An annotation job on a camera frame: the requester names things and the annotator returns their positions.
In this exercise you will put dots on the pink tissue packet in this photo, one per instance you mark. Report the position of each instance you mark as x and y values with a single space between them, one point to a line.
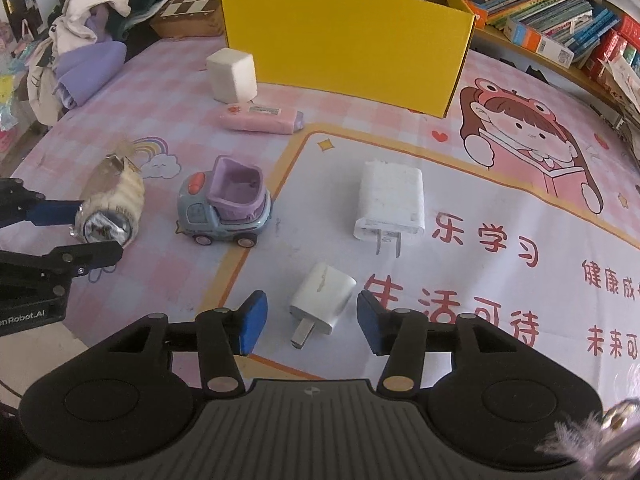
260 120

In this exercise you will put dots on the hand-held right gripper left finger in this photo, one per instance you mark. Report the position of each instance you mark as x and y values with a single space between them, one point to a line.
252 322

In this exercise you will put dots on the fluffy grey pompom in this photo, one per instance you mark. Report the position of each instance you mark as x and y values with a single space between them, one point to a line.
575 440

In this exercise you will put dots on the white printed tote bag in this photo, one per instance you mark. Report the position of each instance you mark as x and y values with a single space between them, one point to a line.
42 85

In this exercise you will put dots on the grey purple toy car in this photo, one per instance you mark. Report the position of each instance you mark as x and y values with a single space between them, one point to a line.
200 215

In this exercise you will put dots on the cream wristwatch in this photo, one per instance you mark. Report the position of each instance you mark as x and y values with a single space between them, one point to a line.
117 195

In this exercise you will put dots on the purple cloth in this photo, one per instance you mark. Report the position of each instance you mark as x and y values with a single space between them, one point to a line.
90 65

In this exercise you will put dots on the large white charger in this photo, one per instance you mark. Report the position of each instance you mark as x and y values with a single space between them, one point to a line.
390 200

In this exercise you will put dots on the yellow cardboard box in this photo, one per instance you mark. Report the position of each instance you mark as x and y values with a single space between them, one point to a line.
340 35

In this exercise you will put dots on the pink printed desk mat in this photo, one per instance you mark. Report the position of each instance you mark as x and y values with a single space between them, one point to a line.
500 285

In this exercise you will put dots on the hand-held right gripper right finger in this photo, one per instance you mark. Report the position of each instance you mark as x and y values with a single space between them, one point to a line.
372 325

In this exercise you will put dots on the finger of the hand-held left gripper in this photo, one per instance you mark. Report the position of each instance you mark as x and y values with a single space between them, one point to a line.
95 255
55 211

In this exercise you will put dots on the white foam cube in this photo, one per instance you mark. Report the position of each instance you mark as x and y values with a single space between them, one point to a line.
232 77

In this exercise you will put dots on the row of colourful books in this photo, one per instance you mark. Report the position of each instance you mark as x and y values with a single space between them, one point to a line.
550 10

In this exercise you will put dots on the white orange carton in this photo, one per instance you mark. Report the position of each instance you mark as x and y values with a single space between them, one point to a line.
530 37

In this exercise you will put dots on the small white charger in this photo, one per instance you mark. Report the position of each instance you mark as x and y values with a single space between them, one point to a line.
322 295

